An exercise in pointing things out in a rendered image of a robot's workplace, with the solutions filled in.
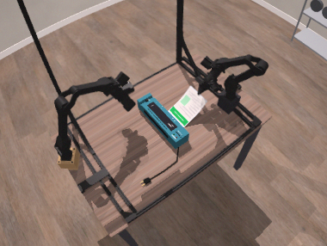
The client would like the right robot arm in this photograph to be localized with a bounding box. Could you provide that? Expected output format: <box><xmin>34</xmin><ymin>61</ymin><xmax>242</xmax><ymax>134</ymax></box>
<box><xmin>54</xmin><ymin>71</ymin><xmax>134</xmax><ymax>161</ymax></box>

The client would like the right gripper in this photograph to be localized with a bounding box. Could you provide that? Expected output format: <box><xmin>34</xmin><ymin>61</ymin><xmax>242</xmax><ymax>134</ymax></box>
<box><xmin>114</xmin><ymin>89</ymin><xmax>136</xmax><ymax>112</ymax></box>

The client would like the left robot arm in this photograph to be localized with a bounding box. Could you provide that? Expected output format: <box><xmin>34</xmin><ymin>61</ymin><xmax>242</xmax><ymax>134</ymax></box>
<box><xmin>201</xmin><ymin>54</ymin><xmax>268</xmax><ymax>101</ymax></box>

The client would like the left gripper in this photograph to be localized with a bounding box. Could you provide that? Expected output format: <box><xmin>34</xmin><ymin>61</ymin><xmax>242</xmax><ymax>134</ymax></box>
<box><xmin>195</xmin><ymin>72</ymin><xmax>218</xmax><ymax>95</ymax></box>

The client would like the white printed document sheet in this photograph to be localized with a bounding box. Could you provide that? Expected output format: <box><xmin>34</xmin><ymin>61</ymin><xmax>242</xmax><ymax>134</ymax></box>
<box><xmin>168</xmin><ymin>86</ymin><xmax>207</xmax><ymax>127</ymax></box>

